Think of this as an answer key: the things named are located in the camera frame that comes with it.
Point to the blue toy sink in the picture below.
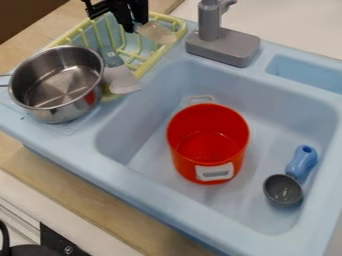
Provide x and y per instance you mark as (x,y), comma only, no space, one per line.
(187,203)

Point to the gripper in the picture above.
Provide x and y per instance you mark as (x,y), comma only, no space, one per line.
(99,7)

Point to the grey tap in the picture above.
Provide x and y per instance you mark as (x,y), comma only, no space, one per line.
(221,40)

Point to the yellow dish rack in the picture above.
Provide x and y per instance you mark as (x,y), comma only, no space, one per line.
(147,53)

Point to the clear plastic cup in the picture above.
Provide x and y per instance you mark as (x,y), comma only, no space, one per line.
(156,32)

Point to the silver pot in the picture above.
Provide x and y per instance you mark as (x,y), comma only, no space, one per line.
(57,85)

